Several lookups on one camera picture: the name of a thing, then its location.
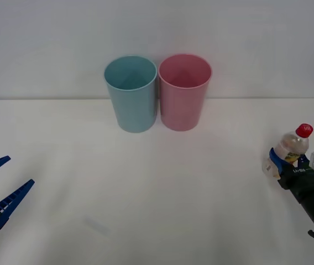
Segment pale blue plastic bin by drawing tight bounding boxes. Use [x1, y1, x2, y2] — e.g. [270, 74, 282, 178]
[103, 55, 158, 134]

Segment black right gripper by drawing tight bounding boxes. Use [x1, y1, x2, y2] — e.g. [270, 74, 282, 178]
[269, 147, 314, 204]

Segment pink plastic bin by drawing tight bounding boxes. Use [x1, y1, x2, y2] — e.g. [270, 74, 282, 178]
[158, 53, 213, 132]

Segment clear bottle with red cap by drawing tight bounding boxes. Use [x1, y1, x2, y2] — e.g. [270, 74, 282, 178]
[261, 123, 314, 179]

